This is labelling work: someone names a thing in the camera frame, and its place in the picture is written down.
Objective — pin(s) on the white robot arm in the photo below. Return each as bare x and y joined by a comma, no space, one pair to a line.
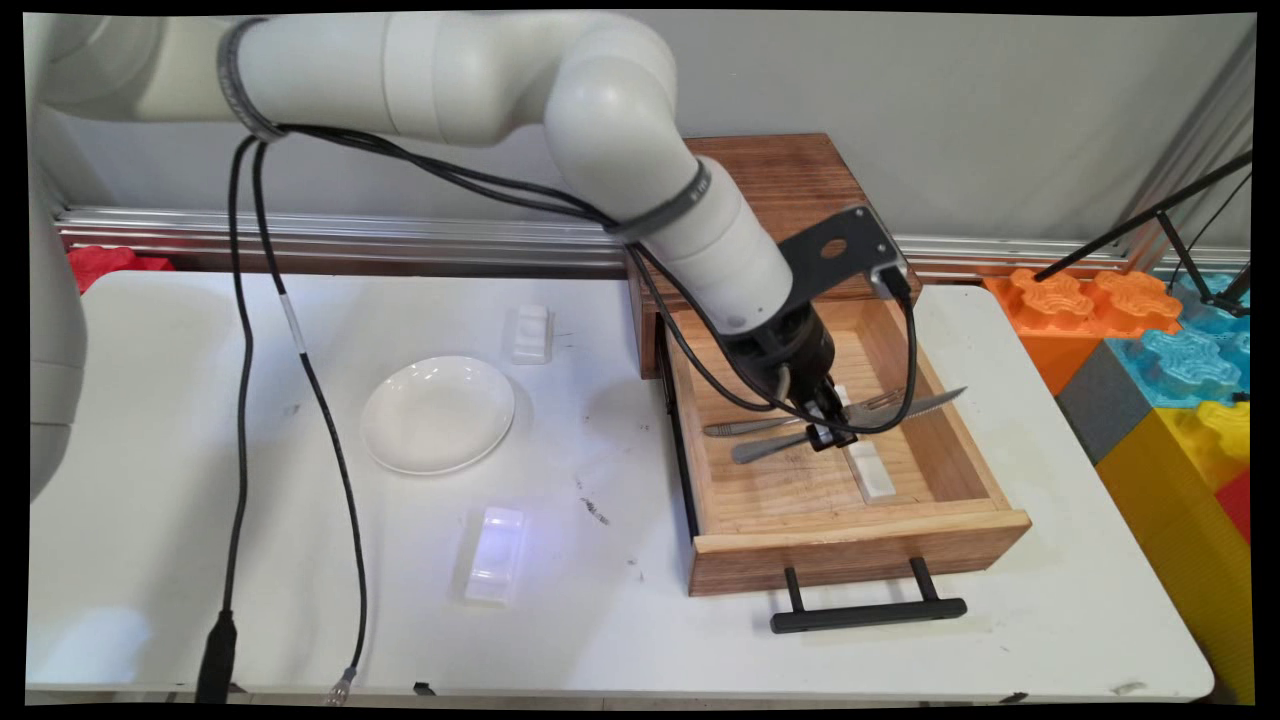
450,70

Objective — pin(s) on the orange foam block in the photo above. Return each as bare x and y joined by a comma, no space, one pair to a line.
1060,300

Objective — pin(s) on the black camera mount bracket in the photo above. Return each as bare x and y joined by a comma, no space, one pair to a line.
860,235

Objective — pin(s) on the small silver wrist camera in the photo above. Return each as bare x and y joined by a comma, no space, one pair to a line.
888,278

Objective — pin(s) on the red foam block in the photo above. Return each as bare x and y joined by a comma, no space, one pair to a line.
100,265
1238,505

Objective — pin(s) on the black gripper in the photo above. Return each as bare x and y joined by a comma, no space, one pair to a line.
785,355

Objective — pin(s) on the silver table knife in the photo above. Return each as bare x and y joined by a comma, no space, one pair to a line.
765,448

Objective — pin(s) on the black tripod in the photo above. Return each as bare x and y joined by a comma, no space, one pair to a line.
1100,245

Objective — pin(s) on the grey foam block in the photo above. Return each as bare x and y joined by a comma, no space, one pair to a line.
1100,400

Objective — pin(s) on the wooden cabinet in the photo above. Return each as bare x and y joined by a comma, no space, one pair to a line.
790,170

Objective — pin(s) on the blue foam block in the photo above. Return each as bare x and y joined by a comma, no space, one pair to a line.
1190,365

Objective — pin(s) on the silver fork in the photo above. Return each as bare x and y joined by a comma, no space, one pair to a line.
740,427

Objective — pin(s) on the aluminium rail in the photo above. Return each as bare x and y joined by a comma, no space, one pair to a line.
300,235

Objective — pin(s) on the white round plate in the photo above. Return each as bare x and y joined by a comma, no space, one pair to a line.
437,415

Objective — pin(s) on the wooden drawer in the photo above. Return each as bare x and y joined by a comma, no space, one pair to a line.
860,555

